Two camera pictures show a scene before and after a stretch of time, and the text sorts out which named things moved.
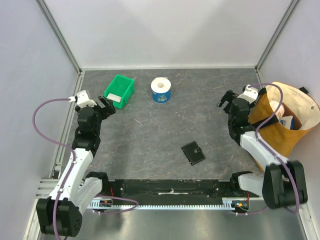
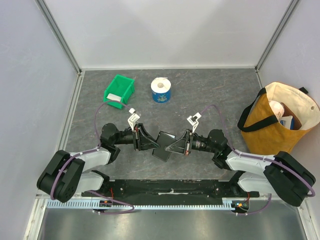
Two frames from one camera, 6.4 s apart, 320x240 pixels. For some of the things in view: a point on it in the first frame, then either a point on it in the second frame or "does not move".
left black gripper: [109, 109] to [140, 138]
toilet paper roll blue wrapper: [161, 90] does not move
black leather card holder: [193, 153] to [163, 140]
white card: [114, 97] does not move
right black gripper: [229, 102] to [187, 142]
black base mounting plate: [174, 189] does not move
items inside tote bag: [286, 117] does not move
